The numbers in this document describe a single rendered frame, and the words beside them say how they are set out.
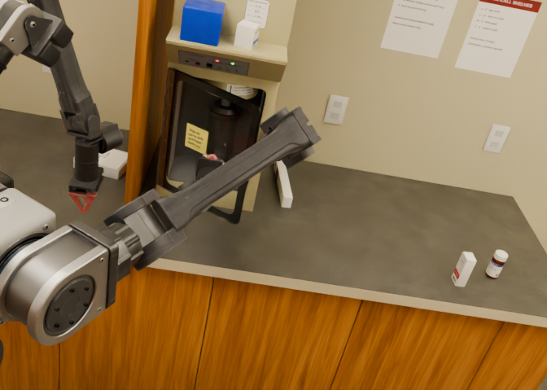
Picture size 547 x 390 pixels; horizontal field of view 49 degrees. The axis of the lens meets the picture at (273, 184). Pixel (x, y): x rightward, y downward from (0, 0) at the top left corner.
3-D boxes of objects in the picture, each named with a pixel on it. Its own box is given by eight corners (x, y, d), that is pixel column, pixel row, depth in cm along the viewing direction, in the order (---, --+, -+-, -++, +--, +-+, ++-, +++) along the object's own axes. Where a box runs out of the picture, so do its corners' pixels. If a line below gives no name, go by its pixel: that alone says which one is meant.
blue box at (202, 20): (184, 28, 165) (188, -6, 160) (220, 34, 166) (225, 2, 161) (179, 40, 156) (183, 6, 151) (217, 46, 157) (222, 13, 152)
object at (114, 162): (89, 151, 210) (89, 141, 208) (133, 163, 208) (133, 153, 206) (72, 168, 199) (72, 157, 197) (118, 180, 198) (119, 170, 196)
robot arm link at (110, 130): (61, 112, 145) (86, 117, 141) (96, 99, 154) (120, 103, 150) (70, 158, 151) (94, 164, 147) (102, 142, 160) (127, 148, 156)
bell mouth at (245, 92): (203, 71, 192) (206, 54, 189) (259, 81, 194) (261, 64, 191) (197, 93, 177) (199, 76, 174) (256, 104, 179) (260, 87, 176)
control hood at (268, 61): (168, 59, 170) (172, 24, 165) (281, 79, 173) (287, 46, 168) (161, 74, 160) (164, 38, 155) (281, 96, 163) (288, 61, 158)
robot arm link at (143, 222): (115, 223, 92) (135, 252, 92) (159, 197, 100) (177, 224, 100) (87, 243, 98) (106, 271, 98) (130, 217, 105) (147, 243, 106)
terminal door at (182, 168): (159, 184, 192) (172, 67, 171) (238, 225, 181) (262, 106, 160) (157, 185, 191) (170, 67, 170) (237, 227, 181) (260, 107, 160)
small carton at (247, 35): (239, 41, 164) (242, 19, 161) (256, 46, 164) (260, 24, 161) (234, 46, 160) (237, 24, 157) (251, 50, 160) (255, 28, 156)
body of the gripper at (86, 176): (103, 173, 158) (104, 149, 155) (94, 195, 150) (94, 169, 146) (78, 169, 158) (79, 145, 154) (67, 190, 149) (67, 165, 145)
